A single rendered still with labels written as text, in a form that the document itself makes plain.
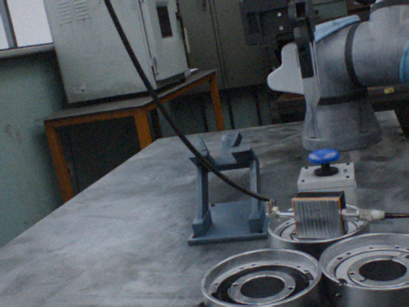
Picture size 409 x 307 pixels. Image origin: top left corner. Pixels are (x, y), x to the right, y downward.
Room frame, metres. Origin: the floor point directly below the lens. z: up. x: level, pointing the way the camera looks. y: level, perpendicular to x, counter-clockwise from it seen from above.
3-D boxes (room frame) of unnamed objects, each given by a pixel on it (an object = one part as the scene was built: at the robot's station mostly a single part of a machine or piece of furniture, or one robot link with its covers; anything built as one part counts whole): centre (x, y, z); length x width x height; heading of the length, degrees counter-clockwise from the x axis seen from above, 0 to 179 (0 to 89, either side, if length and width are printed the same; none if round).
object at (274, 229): (0.50, -0.11, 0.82); 0.10 x 0.10 x 0.04
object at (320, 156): (0.64, -0.16, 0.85); 0.04 x 0.04 x 0.05
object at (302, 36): (0.62, -0.15, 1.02); 0.05 x 0.02 x 0.09; 160
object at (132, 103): (3.25, 0.28, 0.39); 1.50 x 0.62 x 0.78; 161
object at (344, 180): (0.65, -0.16, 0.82); 0.08 x 0.07 x 0.05; 161
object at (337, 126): (0.96, -0.28, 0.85); 0.15 x 0.15 x 0.10
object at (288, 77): (0.63, -0.13, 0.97); 0.06 x 0.03 x 0.09; 70
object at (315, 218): (0.48, -0.11, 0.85); 0.05 x 0.02 x 0.04; 59
